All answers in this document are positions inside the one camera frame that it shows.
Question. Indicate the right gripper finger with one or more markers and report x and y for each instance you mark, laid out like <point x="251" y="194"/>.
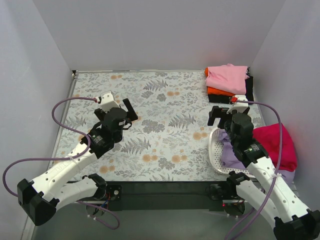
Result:
<point x="224" y="116"/>
<point x="213" y="114"/>

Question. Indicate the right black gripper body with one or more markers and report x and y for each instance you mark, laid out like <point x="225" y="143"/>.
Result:
<point x="215" y="114"/>

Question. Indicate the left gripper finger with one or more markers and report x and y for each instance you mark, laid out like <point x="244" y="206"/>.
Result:
<point x="100" y="114"/>
<point x="131" y="113"/>

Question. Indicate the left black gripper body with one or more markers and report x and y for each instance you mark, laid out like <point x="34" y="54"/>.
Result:
<point x="130" y="109"/>

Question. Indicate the red t-shirt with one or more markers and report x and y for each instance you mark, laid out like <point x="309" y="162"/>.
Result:
<point x="269" y="138"/>

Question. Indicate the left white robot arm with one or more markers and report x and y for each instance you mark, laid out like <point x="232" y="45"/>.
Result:
<point x="41" y="197"/>

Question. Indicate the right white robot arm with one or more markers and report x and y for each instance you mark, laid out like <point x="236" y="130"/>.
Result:
<point x="287" y="215"/>

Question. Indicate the black folded t-shirt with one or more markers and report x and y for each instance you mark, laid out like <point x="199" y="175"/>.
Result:
<point x="222" y="97"/>

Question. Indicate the orange folded t-shirt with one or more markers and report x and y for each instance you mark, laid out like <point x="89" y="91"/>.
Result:
<point x="217" y="90"/>

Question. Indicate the white perforated basket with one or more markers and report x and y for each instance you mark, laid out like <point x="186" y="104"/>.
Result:
<point x="215" y="149"/>

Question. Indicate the lavender t-shirt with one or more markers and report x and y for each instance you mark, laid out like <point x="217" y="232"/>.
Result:
<point x="229" y="159"/>

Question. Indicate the pink folded t-shirt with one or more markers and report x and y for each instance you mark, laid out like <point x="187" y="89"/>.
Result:
<point x="226" y="78"/>

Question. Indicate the floral patterned table mat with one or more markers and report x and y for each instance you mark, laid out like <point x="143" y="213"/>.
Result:
<point x="168" y="141"/>

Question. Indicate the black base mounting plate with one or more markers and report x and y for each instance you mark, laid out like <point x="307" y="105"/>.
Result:
<point x="215" y="196"/>

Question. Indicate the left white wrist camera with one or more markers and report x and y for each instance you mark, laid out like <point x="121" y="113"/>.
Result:
<point x="106" y="101"/>

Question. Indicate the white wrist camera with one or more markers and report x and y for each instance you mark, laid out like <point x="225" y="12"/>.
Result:
<point x="239" y="104"/>
<point x="106" y="101"/>

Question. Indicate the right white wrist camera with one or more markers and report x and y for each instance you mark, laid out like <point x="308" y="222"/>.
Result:
<point x="239" y="104"/>

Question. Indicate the aluminium frame rail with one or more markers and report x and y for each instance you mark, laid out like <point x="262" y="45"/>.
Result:
<point x="75" y="75"/>

